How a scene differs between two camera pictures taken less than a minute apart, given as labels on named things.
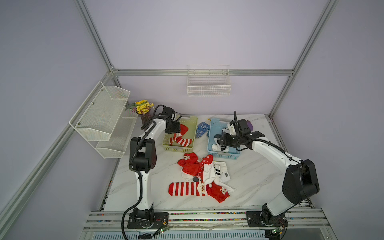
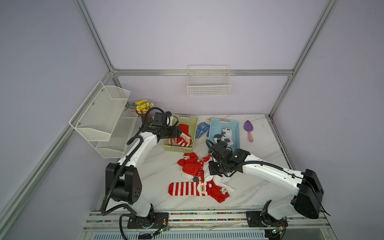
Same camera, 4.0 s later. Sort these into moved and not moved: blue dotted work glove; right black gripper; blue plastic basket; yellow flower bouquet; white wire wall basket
Moved: right black gripper
Not moved: blue plastic basket; yellow flower bouquet; white wire wall basket; blue dotted work glove
